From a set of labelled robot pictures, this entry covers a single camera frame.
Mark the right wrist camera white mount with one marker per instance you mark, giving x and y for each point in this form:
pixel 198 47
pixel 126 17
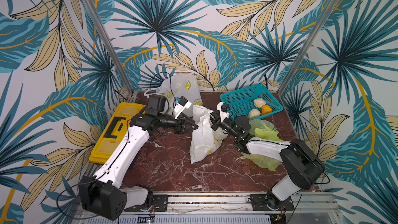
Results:
pixel 223 109

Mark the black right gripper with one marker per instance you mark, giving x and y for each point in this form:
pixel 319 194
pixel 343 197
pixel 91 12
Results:
pixel 221 124

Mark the aluminium frame post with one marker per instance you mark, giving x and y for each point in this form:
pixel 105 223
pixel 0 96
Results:
pixel 97 22
pixel 323 17

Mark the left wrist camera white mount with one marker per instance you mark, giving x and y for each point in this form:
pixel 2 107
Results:
pixel 182 104

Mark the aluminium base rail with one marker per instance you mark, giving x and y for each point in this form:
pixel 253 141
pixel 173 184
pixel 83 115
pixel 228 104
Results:
pixel 236 208

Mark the green avocado plastic bag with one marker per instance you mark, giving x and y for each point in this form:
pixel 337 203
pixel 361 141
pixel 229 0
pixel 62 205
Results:
pixel 264 152

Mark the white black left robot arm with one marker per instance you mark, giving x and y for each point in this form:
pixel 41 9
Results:
pixel 100 194

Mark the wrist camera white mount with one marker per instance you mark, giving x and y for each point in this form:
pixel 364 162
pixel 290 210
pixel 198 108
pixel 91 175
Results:
pixel 182 104
pixel 223 109

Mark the white lemon plastic bag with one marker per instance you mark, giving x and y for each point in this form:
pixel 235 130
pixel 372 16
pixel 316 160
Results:
pixel 205 140

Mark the orange pear right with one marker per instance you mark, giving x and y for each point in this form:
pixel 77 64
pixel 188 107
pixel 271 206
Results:
pixel 266 110

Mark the aluminium right frame post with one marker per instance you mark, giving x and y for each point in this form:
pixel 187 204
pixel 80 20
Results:
pixel 323 17

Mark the yellow tool box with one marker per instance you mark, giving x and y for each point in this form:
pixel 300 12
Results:
pixel 114 132

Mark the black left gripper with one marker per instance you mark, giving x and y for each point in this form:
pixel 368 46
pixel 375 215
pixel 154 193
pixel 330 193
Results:
pixel 180 126

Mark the teal plastic basket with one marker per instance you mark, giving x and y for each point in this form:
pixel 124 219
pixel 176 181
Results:
pixel 241 101

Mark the aluminium left frame post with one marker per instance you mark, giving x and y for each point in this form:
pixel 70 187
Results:
pixel 97 22

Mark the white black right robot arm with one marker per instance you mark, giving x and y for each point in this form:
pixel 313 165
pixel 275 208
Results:
pixel 302 165

